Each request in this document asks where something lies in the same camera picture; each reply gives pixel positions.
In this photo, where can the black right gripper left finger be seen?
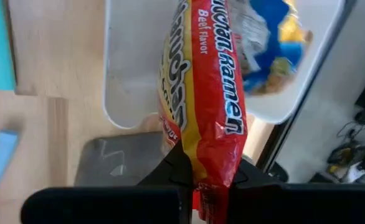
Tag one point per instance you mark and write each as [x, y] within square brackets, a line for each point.
[107, 205]

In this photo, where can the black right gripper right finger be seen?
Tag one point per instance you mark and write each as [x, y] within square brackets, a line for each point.
[294, 205]

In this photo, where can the red ramen noodle packet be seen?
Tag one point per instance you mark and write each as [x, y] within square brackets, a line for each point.
[207, 93]

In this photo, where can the grey translucent bin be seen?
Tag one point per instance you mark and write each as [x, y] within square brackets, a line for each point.
[114, 161]

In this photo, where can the white plastic bin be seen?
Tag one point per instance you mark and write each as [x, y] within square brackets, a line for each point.
[132, 62]

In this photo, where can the blue snack bag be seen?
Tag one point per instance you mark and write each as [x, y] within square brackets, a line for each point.
[273, 53]

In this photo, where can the black aluminium table frame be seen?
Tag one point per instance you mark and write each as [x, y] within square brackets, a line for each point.
[297, 102]

